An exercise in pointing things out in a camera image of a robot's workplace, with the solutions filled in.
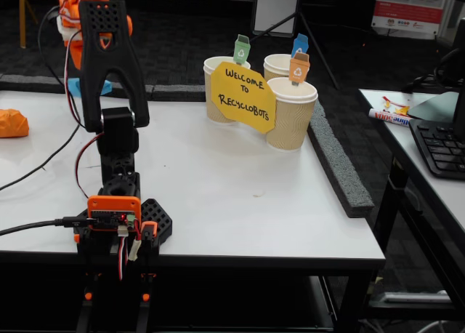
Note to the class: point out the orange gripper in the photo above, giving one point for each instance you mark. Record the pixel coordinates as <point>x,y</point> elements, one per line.
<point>77,53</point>

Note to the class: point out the blue paper wad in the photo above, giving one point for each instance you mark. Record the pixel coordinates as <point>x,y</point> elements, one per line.
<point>74,87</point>

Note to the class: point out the orange and black robot arm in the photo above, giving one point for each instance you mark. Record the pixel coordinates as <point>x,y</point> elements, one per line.
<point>91,75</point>

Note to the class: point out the black grid robot base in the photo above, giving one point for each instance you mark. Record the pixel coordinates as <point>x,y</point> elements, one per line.
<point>156,216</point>

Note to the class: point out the long grey foam strip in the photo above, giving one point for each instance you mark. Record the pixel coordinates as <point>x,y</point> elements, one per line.
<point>22,82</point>
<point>341,165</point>

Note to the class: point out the orange crumpled paper wad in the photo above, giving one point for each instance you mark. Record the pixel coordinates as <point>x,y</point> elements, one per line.
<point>14,124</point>

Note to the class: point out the paper cup with green label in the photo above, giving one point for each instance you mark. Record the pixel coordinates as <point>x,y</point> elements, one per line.
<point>214,100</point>

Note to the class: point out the orange controller board holder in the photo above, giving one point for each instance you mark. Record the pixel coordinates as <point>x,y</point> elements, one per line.
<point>112,205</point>

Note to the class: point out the green recycling bin label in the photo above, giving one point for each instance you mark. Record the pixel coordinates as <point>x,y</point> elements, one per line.
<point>242,49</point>

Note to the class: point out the yellow welcome sign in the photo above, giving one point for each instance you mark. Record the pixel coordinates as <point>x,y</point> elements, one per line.
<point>241,100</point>

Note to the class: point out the paper cup with blue label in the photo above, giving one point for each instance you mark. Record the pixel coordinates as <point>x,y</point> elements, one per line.
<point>278,65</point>

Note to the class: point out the white power connector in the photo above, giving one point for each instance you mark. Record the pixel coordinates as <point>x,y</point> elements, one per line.
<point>134,251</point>

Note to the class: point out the white board panel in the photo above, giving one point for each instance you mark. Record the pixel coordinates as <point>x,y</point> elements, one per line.
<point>276,6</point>

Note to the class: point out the blue recycling bin label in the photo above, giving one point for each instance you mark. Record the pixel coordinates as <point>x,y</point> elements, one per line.
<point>299,44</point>

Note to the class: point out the orange recycling bin label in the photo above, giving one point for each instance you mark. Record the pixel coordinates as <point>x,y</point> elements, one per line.
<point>299,69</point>

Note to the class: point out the paper cup with orange label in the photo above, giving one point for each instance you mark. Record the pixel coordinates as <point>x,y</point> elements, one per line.
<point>290,122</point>

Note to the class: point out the black table clamp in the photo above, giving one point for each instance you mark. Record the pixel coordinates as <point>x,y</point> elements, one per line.
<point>145,296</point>
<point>87,295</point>

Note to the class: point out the black tripod stand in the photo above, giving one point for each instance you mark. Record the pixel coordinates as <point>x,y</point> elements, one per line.
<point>316,46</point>

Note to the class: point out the white red marker pen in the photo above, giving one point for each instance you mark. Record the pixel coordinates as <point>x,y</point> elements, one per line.
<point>388,116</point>

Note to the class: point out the yellow and red wrapper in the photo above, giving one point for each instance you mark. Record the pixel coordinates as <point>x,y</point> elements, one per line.
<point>402,110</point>

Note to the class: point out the white and red poster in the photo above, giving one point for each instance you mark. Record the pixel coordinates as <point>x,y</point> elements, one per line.
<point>407,9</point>

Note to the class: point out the black keyboard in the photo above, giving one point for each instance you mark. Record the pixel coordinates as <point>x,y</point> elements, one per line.
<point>439,151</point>

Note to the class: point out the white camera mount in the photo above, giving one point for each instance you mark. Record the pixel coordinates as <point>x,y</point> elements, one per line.
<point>65,31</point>

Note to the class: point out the black work table frame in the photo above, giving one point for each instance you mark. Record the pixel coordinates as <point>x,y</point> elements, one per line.
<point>254,265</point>

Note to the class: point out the black side table frame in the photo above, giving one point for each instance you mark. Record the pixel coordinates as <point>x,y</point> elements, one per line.
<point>394,202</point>

